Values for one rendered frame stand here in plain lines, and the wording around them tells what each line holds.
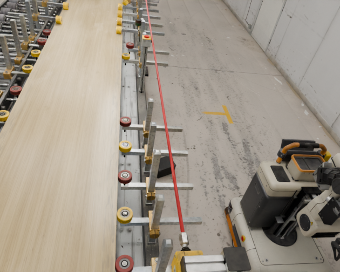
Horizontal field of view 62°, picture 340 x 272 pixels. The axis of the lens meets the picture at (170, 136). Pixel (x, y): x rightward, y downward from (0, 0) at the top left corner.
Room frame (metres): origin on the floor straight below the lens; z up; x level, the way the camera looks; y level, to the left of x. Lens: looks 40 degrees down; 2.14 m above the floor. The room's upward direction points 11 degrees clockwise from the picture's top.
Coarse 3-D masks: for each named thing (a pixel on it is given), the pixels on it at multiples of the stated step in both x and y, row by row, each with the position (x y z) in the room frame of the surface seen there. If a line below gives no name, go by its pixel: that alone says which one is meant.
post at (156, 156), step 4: (156, 152) 1.03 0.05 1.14; (160, 152) 1.04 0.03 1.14; (156, 156) 1.02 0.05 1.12; (160, 156) 1.03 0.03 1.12; (152, 160) 1.04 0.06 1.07; (156, 160) 1.02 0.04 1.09; (152, 164) 1.02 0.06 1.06; (156, 164) 1.02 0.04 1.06; (152, 168) 1.02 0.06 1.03; (156, 168) 1.02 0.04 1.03; (152, 172) 1.02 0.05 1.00; (156, 172) 1.02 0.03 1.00; (152, 176) 1.02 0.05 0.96; (156, 176) 1.02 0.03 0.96; (152, 180) 1.02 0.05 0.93; (156, 180) 1.03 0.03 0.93; (148, 184) 1.04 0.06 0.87; (152, 184) 1.02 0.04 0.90; (148, 188) 1.02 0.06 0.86; (152, 188) 1.02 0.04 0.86; (148, 200) 1.02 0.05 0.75; (152, 200) 1.03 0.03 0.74
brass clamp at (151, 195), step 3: (147, 180) 1.10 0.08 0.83; (147, 183) 1.07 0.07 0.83; (147, 186) 1.05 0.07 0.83; (147, 189) 1.03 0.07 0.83; (147, 192) 1.01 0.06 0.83; (150, 192) 1.01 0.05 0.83; (153, 192) 1.02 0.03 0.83; (147, 195) 1.00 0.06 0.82; (150, 195) 0.99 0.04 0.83; (153, 195) 1.00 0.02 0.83; (156, 195) 1.02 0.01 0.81; (147, 198) 0.99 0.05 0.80; (150, 198) 0.99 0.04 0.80; (153, 198) 1.00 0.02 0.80
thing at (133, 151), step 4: (128, 152) 1.27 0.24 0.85; (132, 152) 1.28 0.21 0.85; (136, 152) 1.29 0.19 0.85; (140, 152) 1.29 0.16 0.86; (144, 152) 1.30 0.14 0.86; (164, 152) 1.33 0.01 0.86; (172, 152) 1.35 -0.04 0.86; (176, 152) 1.36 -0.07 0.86; (180, 152) 1.37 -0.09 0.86; (184, 152) 1.37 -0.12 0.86; (172, 156) 1.34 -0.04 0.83; (176, 156) 1.35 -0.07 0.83; (180, 156) 1.36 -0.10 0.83; (184, 156) 1.36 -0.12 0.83
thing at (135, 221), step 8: (120, 224) 0.78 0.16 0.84; (128, 224) 0.79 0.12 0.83; (136, 224) 0.80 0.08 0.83; (144, 224) 0.81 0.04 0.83; (160, 224) 0.83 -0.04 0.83; (168, 224) 0.84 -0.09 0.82; (176, 224) 0.85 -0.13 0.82; (184, 224) 0.86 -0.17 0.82; (192, 224) 0.87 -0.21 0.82; (200, 224) 0.88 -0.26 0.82
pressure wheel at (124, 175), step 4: (120, 172) 1.05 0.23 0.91; (124, 172) 1.06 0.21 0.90; (128, 172) 1.06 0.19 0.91; (120, 176) 1.02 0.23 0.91; (124, 176) 1.03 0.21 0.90; (128, 176) 1.03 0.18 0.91; (120, 180) 1.00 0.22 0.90; (124, 180) 1.00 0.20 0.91; (128, 180) 1.01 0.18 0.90; (124, 184) 1.03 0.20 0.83
